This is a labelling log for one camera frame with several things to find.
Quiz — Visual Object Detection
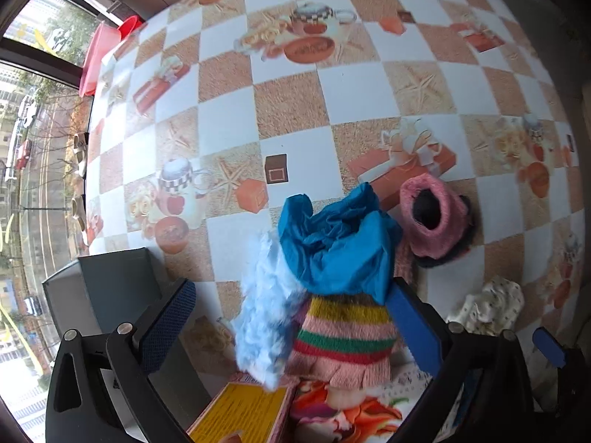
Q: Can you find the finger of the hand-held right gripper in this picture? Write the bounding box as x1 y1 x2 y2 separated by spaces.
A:
532 327 585 379

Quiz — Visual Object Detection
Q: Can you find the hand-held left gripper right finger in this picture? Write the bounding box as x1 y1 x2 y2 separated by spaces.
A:
385 277 539 443

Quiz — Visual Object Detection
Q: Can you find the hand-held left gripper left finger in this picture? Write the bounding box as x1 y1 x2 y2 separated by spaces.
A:
45 279 198 443

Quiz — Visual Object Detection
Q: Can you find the white dotted scrunchie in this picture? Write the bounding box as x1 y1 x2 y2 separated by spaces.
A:
445 275 526 337

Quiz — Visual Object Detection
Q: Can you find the pink striped knit sock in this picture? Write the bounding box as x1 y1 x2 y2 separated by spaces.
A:
287 293 402 389

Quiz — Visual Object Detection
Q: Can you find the grey storage box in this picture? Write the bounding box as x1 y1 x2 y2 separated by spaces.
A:
42 247 213 439

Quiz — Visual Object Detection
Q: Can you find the light blue fluffy cloth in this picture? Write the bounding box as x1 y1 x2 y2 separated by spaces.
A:
230 231 310 391

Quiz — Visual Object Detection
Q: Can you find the blue crinkled cloth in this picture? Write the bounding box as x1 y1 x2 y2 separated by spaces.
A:
278 182 403 308

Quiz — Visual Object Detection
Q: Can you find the red and yellow cardboard box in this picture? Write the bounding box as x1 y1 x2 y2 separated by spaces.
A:
186 374 301 443

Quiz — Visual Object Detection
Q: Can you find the pink plastic basin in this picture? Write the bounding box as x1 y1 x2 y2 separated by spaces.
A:
78 22 122 99

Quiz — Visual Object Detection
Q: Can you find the red plastic basin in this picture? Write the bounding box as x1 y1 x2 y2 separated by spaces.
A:
117 15 145 42

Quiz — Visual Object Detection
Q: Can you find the cream strap shoe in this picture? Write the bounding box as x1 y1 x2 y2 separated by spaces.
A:
71 131 90 178
69 194 90 245

